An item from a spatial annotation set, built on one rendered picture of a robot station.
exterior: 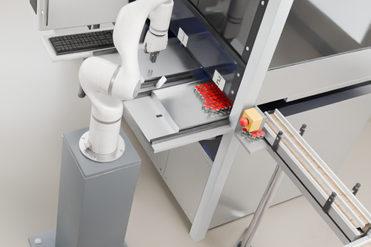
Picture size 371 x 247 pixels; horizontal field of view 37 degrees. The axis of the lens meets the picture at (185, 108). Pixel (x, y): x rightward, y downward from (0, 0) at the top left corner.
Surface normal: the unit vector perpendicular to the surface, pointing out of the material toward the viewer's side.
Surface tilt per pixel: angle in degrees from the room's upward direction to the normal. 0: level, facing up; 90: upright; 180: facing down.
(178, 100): 0
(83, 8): 90
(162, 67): 0
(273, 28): 90
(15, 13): 0
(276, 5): 90
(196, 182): 90
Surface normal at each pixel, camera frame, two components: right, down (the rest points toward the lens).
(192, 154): -0.85, 0.21
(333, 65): 0.48, 0.65
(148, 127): 0.19, -0.73
